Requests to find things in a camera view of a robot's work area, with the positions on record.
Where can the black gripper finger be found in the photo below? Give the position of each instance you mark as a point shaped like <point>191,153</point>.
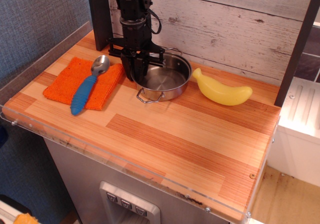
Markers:
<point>140,69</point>
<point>128,61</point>

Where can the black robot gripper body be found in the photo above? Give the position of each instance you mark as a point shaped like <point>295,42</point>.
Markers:
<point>136,47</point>

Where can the silver steel pan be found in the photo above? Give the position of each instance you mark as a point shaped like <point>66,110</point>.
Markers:
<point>166,82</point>

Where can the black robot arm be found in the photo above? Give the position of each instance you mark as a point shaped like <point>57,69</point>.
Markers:
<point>136,9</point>

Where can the orange knitted rag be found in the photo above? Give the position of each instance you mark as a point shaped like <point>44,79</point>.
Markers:
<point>67,82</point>

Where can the yellow plastic banana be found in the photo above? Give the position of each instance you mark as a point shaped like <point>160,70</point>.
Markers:
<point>219,92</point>

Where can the grey toy fridge cabinet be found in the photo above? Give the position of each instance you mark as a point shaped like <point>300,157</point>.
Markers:
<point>82,176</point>

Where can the clear acrylic edge guard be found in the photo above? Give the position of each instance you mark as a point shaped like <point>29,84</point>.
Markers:
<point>207,154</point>

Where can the silver ice dispenser panel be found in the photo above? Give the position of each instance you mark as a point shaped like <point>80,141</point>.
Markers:
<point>122,207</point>

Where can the white toy sink unit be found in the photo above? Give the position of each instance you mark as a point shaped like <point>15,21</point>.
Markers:
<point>296,147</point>

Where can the orange object at corner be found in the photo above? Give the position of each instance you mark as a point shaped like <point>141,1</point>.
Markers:
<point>25,218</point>

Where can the blue handled metal spoon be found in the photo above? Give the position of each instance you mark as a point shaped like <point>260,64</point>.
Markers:
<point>99,66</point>

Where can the dark brown right post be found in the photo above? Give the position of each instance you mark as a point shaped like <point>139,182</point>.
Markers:
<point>299,46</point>

